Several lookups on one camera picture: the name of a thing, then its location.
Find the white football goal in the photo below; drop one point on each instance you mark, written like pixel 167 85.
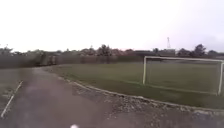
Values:
pixel 144 70

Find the stone kerb beside field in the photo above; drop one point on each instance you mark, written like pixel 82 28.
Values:
pixel 133 97

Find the row of trees and bushes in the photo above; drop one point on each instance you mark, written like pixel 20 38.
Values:
pixel 103 51

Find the grey asphalt path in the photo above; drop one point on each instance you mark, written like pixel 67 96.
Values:
pixel 50 103

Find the rough grass verge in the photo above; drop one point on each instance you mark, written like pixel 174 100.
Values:
pixel 6 83

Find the pale kerb beside verge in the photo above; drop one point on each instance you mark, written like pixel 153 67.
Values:
pixel 10 100

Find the gravel strip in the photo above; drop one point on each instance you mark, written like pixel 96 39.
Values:
pixel 133 105

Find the grass sports field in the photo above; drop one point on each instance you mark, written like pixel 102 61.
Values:
pixel 110 76

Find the robot's own part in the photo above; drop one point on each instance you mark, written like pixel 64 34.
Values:
pixel 74 126

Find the lattice mast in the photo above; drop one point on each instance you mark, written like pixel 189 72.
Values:
pixel 168 45

